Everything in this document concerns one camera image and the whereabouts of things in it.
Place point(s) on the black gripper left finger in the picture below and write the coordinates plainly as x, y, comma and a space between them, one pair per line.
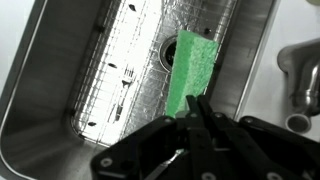
133, 146

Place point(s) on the green sponge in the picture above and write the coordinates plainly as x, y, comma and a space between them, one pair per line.
191, 73

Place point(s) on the steel gooseneck faucet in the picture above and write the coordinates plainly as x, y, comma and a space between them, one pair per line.
305, 90

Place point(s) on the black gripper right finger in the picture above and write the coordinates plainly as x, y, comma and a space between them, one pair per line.
266, 136

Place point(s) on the round sink drain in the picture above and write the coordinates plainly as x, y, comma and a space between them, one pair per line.
166, 53

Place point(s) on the steel fork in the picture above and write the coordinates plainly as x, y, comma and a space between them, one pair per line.
123, 96

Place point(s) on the stainless steel sink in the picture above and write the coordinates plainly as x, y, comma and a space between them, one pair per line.
43, 83

